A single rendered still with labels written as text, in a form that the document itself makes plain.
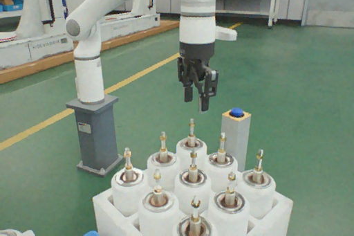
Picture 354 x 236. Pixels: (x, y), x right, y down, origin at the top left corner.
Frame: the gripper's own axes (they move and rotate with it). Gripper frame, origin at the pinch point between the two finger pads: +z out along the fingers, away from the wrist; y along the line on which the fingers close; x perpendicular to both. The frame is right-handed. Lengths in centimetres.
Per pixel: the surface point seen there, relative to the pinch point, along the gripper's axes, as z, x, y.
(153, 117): 47, 24, -85
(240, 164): 34.3, 27.0, -11.9
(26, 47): 26, -37, -218
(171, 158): 21.7, -1.4, -10.2
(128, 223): 29.0, -18.4, 0.2
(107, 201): 29.0, -20.9, -9.6
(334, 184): 47, 63, 2
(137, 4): 6, 115, -358
